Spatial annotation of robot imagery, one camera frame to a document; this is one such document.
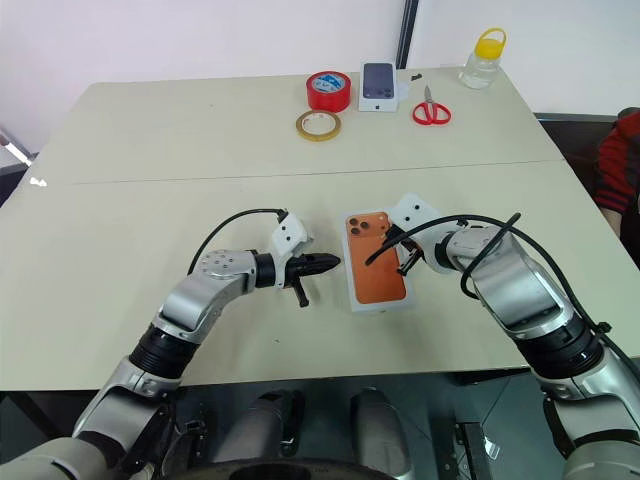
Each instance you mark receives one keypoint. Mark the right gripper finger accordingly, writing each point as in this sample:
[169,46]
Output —
[382,251]

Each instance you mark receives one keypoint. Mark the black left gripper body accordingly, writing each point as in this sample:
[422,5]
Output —
[295,272]

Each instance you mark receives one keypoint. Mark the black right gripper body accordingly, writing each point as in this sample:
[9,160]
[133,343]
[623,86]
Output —
[412,248]

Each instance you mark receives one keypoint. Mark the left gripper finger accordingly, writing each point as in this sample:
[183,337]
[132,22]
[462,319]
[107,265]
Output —
[322,269]
[325,258]

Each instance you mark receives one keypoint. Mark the orange phone box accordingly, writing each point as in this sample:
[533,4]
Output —
[375,285]

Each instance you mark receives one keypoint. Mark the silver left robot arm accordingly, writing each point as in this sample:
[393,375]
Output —
[210,290]

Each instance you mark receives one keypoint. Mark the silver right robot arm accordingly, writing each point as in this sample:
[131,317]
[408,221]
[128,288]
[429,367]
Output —
[520,290]

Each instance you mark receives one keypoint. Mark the phone box with purple print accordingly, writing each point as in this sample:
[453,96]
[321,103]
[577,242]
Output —
[379,82]

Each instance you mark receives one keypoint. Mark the clear yellowish tape roll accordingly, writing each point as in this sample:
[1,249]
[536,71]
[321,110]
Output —
[302,127]

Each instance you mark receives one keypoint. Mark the red tape roll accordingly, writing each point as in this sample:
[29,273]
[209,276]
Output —
[327,97]

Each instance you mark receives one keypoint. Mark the dark grey rounded shape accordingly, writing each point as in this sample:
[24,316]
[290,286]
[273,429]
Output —
[380,430]
[260,430]

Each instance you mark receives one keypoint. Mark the clear jar with yellow lid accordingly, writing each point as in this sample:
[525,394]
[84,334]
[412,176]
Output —
[480,67]

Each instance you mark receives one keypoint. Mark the person in red striped clothing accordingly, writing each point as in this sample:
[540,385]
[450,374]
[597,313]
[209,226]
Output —
[620,170]

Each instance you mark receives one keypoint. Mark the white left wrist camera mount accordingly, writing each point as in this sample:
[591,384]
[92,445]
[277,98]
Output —
[290,235]

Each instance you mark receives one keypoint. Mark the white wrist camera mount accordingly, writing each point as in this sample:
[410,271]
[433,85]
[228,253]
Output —
[412,210]
[290,235]

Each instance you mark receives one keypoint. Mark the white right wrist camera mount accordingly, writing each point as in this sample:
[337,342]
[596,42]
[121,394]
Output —
[412,210]

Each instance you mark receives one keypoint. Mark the black vertical post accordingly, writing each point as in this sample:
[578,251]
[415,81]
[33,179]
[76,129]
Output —
[407,30]

